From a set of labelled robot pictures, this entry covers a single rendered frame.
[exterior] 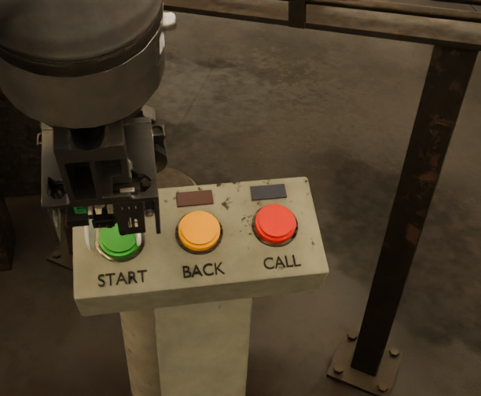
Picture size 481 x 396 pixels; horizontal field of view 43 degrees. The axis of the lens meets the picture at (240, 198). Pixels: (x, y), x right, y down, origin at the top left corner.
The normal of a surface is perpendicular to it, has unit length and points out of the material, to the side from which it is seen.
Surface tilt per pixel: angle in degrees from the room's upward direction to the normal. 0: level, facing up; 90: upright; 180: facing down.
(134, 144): 20
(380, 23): 6
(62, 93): 109
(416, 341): 0
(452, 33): 6
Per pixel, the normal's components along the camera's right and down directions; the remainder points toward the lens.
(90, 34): 0.37, 0.83
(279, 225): 0.09, -0.49
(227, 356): 0.17, 0.65
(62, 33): 0.11, 0.87
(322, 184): 0.04, -0.76
